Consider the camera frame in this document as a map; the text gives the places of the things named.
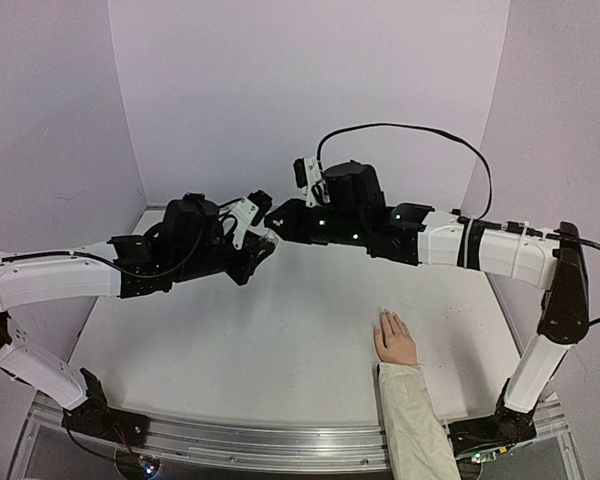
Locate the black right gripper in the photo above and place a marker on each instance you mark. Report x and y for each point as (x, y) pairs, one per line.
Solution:
(300, 225)

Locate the mannequin hand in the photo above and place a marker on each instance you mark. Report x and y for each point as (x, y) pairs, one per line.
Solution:
(394, 343)

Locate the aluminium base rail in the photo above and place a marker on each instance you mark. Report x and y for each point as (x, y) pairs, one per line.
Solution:
(180, 448)

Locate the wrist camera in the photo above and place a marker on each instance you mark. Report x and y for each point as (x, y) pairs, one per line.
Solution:
(309, 179)
(243, 214)

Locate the clear nail polish bottle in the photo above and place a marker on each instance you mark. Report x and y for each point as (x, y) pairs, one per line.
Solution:
(271, 237)

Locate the beige sleeved forearm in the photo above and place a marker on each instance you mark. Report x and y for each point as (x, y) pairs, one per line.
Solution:
(418, 446)

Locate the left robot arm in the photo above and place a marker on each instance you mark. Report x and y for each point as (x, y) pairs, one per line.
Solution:
(47, 276)

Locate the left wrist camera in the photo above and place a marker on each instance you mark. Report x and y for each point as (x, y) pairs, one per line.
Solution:
(243, 214)

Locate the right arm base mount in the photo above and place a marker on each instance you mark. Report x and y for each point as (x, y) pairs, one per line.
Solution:
(505, 427)

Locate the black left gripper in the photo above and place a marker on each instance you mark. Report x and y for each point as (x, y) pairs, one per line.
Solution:
(253, 258)

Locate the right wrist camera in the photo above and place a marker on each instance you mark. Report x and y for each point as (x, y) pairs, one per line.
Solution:
(309, 179)

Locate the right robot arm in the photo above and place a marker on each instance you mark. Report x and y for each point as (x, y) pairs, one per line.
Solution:
(550, 261)

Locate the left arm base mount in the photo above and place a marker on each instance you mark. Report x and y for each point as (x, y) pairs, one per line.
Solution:
(95, 418)

